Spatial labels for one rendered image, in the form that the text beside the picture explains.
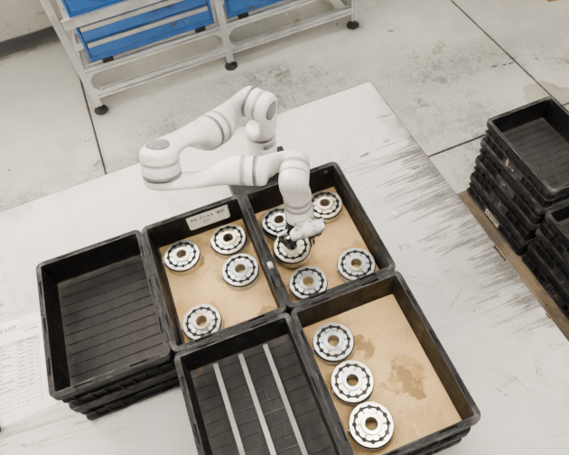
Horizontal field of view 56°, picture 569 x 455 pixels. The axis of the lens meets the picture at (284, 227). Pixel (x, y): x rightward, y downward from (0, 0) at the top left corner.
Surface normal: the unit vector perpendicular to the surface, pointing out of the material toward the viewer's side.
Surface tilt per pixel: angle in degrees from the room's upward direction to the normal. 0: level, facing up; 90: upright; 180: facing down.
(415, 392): 0
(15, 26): 90
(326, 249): 0
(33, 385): 0
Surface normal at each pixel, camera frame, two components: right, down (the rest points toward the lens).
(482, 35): -0.09, -0.55
